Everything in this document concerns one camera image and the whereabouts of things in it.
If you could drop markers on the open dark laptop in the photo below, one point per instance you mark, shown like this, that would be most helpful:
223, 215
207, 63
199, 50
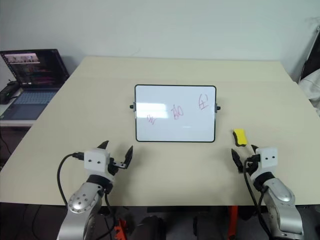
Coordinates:
35, 75

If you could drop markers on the grey metal frame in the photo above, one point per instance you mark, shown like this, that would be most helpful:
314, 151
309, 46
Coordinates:
308, 47

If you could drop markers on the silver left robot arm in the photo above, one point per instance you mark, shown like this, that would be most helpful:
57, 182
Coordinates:
82, 197

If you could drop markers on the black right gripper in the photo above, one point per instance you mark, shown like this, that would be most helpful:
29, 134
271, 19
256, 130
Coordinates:
253, 163

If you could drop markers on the yellow and black eraser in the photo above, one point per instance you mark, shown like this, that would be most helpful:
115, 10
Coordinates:
240, 137

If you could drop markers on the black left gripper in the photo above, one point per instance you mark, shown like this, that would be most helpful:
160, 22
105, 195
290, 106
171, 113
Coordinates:
113, 167

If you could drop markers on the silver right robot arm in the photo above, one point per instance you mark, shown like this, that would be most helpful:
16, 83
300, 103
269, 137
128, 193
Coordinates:
280, 197

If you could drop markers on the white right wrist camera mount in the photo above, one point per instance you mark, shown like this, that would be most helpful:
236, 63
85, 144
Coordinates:
268, 158

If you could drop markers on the dark rounded shape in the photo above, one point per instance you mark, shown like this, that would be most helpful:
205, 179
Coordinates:
150, 228

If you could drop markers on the white cloth bundle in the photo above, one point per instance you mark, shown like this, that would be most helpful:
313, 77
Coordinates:
312, 85

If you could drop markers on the small black-framed whiteboard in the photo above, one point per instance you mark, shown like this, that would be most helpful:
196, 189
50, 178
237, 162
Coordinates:
175, 112

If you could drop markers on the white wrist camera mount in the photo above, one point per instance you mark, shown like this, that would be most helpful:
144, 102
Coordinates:
268, 158
96, 160

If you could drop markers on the orange metal bracket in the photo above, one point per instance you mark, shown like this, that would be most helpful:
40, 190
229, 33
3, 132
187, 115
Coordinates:
233, 220
119, 230

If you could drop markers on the black box device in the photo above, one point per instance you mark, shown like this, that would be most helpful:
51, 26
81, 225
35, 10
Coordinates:
8, 91

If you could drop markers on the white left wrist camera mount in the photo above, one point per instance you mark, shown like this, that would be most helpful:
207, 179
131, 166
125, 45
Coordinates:
96, 160

